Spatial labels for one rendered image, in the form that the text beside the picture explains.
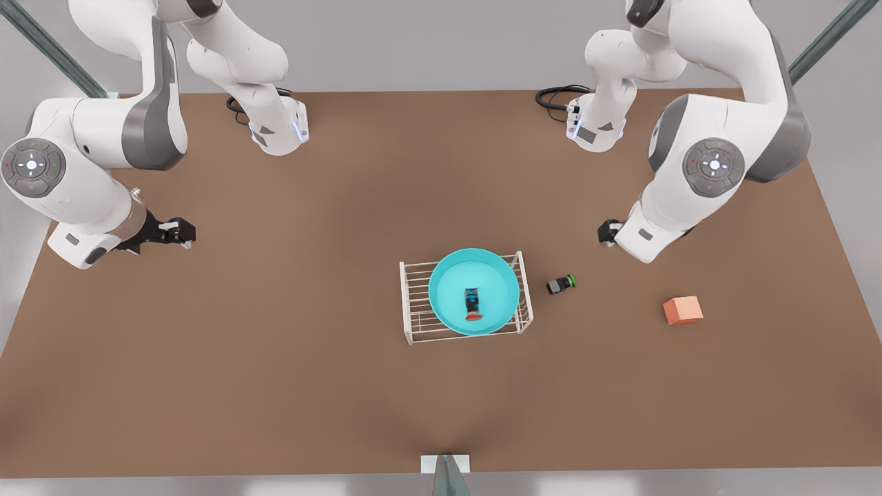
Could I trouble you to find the turquoise plate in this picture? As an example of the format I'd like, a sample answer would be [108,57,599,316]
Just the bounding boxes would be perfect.
[428,248,521,337]

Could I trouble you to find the orange cube block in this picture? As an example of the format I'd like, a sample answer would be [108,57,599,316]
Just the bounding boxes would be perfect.
[662,296,705,327]

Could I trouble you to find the silver frame post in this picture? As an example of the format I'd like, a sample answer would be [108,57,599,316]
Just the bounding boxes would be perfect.
[0,0,110,99]
[421,453,472,496]
[788,0,881,85]

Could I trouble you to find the black cable loop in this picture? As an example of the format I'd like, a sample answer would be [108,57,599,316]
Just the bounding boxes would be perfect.
[226,87,296,126]
[535,85,593,125]

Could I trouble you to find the white wire shelf rack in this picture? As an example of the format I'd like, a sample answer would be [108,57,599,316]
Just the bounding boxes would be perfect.
[399,251,535,346]

